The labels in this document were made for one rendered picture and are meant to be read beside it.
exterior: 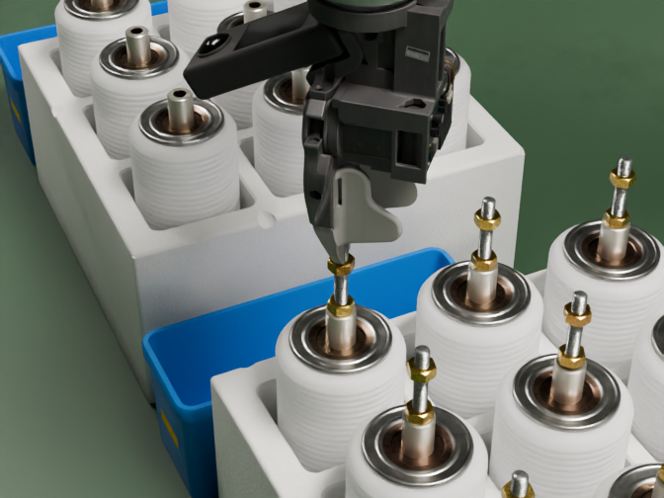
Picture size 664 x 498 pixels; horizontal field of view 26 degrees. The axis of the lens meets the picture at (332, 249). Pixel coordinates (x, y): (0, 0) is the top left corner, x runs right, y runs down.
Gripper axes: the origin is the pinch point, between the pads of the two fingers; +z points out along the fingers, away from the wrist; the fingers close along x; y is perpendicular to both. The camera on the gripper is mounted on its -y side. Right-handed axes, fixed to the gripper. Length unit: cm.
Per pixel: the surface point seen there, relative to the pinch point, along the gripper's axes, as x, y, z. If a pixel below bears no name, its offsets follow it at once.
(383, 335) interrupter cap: 1.1, 3.6, 9.0
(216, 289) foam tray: 17.0, -16.1, 22.4
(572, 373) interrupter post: -1.7, 17.6, 6.3
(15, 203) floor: 37, -48, 34
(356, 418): -4.0, 3.0, 12.7
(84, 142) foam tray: 26.8, -33.0, 16.3
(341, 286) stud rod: -0.5, 0.8, 3.7
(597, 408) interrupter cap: -1.8, 19.6, 8.9
